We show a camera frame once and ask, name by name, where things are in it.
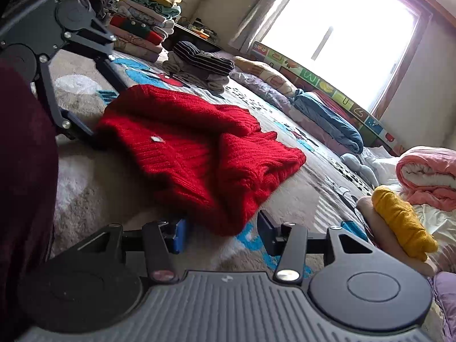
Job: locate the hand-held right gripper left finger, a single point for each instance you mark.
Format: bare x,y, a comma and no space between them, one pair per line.
181,237

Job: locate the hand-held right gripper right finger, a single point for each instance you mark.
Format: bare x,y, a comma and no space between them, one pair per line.
264,231

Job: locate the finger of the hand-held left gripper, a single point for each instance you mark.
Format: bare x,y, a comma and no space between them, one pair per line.
114,78
76,124

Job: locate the red knit sweater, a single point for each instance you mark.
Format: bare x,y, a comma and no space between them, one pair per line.
185,149

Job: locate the person's left forearm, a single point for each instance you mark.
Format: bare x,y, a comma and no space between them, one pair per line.
25,167

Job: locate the tall stack of folded clothes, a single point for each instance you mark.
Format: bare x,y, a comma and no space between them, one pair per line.
142,28

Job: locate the printed cartoon blanket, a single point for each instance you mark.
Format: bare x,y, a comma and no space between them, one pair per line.
107,192

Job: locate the grey folded garment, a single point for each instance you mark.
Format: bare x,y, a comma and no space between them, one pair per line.
199,78

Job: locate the dark striped folded sweater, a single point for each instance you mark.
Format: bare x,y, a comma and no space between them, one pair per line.
203,58

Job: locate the dark low table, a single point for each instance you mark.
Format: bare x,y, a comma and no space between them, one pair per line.
199,41

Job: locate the beige folded garment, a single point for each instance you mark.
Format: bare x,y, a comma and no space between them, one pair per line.
377,235

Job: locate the light blue plush toy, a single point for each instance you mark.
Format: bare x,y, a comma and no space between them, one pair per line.
359,169

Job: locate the blue quilt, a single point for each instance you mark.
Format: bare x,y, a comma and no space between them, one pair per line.
327,121

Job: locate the shiny lilac pillow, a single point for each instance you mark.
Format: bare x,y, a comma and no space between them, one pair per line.
263,94

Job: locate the yellow patterned pillow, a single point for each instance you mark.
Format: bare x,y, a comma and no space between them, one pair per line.
267,74

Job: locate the colourful folding play mat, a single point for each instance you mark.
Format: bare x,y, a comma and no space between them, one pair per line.
320,82

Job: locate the light curtain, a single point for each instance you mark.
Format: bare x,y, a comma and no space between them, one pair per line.
263,14

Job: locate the pink quilt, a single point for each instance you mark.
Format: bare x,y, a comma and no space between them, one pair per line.
427,171

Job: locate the purple cloth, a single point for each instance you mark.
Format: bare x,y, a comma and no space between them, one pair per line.
447,302

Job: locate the bright window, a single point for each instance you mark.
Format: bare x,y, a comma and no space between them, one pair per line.
356,25

